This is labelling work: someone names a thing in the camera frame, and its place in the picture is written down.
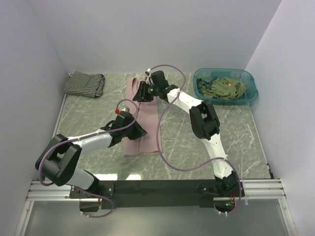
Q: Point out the striped folded tank top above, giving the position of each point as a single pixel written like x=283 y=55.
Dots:
x=82 y=84

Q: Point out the teal plastic basket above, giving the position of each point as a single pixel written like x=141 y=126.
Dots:
x=208 y=74

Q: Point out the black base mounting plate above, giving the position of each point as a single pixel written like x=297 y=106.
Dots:
x=156 y=193

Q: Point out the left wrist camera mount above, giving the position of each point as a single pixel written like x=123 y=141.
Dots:
x=124 y=109

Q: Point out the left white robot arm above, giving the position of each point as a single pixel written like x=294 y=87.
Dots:
x=59 y=160

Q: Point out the olive green tank top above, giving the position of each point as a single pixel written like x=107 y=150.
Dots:
x=222 y=88

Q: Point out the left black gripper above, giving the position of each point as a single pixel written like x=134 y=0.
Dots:
x=139 y=132

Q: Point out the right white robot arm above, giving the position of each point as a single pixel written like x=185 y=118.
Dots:
x=205 y=125

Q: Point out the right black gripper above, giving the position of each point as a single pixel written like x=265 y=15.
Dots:
x=140 y=97

